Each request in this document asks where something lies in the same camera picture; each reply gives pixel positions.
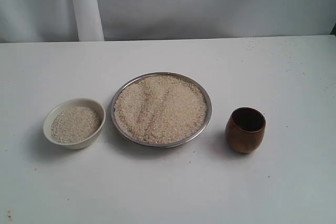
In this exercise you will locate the round steel tray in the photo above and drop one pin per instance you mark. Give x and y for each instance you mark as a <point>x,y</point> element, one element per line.
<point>167,145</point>

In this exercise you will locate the rice in steel tray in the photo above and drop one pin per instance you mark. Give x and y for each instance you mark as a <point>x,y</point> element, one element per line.
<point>160,109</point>

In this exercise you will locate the cream ceramic bowl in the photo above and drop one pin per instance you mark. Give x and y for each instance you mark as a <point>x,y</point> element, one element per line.
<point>70,104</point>

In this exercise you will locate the rice in cream bowl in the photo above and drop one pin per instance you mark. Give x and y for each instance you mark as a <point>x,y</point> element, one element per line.
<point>75,124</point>

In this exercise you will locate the white backdrop curtain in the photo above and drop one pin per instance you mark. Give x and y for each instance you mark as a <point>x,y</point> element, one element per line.
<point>99,20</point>

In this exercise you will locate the brown wooden cup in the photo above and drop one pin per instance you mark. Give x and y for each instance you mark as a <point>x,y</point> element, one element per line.
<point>245,130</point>

